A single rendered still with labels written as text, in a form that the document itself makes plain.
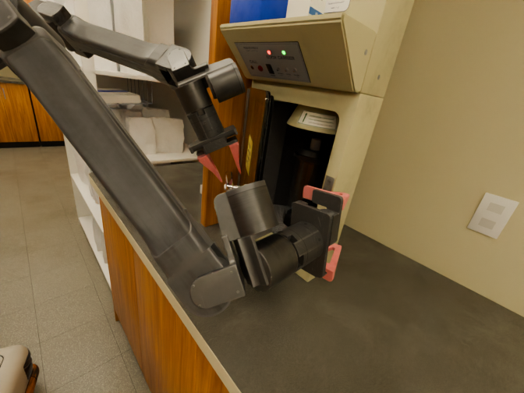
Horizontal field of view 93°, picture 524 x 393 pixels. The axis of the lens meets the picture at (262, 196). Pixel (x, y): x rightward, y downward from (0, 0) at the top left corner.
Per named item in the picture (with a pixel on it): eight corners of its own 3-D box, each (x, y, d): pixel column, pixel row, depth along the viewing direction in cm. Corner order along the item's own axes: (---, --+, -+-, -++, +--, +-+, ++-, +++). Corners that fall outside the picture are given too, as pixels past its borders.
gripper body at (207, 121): (194, 150, 55) (178, 118, 52) (236, 132, 56) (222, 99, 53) (192, 156, 49) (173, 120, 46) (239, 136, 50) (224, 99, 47)
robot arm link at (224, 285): (206, 289, 35) (195, 314, 26) (180, 210, 35) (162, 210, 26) (286, 260, 36) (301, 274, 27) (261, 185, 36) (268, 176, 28)
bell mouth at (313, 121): (312, 122, 78) (316, 104, 76) (365, 135, 67) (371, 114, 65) (273, 121, 66) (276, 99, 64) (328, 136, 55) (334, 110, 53)
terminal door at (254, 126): (237, 216, 83) (252, 87, 67) (243, 282, 56) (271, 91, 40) (235, 216, 83) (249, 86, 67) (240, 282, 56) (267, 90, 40)
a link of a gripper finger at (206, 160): (212, 180, 59) (194, 143, 55) (240, 168, 59) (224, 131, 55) (213, 190, 53) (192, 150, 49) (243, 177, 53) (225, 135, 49)
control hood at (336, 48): (251, 79, 68) (256, 36, 64) (361, 93, 47) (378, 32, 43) (215, 72, 60) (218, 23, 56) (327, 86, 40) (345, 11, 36)
